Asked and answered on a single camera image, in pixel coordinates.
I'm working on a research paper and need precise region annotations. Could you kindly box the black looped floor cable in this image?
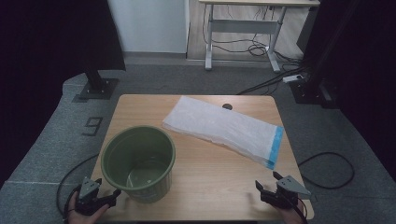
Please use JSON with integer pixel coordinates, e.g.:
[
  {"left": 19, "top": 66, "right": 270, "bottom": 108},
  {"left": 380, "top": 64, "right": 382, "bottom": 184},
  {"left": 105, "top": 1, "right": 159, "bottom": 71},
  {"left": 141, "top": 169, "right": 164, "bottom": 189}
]
[{"left": 297, "top": 151, "right": 356, "bottom": 190}]

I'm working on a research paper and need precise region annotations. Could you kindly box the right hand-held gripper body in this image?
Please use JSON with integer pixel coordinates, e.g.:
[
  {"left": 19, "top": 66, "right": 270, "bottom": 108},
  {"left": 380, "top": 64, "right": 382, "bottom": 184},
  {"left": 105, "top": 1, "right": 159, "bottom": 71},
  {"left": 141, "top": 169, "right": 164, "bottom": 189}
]
[{"left": 261, "top": 175, "right": 313, "bottom": 210}]

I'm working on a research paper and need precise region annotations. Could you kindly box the wide black curtain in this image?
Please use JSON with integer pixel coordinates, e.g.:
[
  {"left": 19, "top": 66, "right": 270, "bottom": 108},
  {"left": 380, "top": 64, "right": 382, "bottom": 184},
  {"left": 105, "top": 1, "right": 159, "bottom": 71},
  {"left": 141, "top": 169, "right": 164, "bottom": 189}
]
[{"left": 0, "top": 0, "right": 127, "bottom": 188}]

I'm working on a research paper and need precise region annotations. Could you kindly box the black floor cables bundle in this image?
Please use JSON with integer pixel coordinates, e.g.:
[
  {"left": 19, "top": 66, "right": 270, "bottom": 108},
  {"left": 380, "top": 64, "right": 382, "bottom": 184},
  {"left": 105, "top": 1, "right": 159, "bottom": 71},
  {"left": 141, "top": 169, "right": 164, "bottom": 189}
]
[{"left": 236, "top": 50, "right": 309, "bottom": 96}]

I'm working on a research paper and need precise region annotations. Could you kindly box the white desk frame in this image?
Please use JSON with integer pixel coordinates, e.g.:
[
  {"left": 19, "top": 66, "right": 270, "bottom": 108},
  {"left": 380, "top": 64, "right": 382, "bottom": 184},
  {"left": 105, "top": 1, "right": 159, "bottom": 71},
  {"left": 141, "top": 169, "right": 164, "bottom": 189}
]
[{"left": 198, "top": 0, "right": 321, "bottom": 74}]

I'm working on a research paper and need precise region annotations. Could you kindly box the green plastic trash bin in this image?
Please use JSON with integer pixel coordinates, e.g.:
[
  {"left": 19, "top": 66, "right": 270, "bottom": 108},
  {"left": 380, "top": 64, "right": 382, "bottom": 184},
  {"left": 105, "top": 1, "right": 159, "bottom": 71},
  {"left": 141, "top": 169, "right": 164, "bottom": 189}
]
[{"left": 100, "top": 124, "right": 177, "bottom": 204}]

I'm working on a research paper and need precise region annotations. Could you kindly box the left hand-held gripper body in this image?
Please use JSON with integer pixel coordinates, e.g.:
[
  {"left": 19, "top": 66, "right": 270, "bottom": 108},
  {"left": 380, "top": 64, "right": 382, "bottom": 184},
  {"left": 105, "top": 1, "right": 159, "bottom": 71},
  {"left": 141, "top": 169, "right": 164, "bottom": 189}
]
[{"left": 74, "top": 176, "right": 110, "bottom": 217}]

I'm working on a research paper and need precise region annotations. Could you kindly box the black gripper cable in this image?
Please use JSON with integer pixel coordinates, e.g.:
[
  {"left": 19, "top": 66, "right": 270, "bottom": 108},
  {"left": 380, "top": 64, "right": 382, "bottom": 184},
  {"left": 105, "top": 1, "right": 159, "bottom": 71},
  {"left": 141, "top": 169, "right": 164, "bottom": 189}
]
[
  {"left": 288, "top": 194, "right": 309, "bottom": 224},
  {"left": 55, "top": 153, "right": 100, "bottom": 224}
]

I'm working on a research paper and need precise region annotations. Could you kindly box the white power strip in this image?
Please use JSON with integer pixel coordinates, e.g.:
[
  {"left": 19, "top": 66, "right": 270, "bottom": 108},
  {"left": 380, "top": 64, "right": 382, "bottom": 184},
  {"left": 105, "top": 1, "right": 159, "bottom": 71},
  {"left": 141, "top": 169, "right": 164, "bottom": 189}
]
[{"left": 282, "top": 74, "right": 304, "bottom": 84}]

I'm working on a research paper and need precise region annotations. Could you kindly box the person's right hand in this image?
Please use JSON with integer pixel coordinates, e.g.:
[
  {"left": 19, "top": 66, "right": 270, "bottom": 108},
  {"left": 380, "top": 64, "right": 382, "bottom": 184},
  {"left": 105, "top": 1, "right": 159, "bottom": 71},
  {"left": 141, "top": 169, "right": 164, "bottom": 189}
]
[{"left": 275, "top": 204, "right": 308, "bottom": 224}]

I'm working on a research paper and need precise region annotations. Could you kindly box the coiled black cable under desk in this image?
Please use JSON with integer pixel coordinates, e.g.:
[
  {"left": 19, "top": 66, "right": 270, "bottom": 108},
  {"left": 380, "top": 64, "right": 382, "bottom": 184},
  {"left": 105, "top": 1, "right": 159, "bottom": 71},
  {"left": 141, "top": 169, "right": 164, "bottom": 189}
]
[{"left": 202, "top": 4, "right": 269, "bottom": 58}]

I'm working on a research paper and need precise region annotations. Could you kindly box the person's left hand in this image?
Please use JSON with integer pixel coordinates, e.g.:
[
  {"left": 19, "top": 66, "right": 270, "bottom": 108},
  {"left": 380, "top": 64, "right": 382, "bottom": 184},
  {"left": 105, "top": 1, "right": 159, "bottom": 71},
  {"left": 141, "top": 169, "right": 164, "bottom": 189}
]
[{"left": 66, "top": 191, "right": 110, "bottom": 224}]

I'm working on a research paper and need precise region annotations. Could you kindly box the narrow black curtain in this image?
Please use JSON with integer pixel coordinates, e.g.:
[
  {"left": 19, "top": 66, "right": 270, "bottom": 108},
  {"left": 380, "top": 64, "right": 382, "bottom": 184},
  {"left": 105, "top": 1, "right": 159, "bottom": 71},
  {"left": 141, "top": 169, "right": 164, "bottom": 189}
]
[{"left": 303, "top": 0, "right": 396, "bottom": 181}]

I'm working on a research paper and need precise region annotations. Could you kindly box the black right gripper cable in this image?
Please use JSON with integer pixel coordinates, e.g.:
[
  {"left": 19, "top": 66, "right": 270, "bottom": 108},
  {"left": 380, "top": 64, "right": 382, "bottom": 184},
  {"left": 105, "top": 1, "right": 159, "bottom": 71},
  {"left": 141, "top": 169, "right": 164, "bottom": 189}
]
[{"left": 288, "top": 194, "right": 309, "bottom": 224}]

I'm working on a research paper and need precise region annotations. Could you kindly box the black stand with square base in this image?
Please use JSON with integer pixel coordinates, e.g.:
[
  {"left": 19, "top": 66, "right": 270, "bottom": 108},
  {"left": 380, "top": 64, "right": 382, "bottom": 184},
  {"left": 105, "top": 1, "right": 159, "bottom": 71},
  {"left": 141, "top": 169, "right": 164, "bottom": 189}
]
[{"left": 78, "top": 66, "right": 120, "bottom": 101}]

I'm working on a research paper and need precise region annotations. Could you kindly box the white bag with blue band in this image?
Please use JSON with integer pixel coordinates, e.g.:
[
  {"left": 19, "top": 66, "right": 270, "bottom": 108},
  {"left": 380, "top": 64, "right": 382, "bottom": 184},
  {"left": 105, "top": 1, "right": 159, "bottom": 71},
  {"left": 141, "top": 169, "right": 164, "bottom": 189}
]
[{"left": 162, "top": 94, "right": 285, "bottom": 171}]

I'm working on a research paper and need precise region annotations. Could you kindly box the black slanted stand with base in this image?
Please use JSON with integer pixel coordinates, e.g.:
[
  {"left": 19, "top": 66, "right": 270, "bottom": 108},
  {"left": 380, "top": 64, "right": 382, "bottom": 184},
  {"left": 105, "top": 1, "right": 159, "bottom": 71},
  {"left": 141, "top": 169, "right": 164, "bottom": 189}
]
[{"left": 289, "top": 0, "right": 359, "bottom": 110}]

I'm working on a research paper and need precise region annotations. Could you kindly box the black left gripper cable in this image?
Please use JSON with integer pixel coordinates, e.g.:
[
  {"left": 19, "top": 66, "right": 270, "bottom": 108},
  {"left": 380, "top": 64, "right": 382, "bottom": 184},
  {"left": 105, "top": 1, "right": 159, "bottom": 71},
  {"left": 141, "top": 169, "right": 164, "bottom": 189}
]
[{"left": 55, "top": 153, "right": 100, "bottom": 224}]

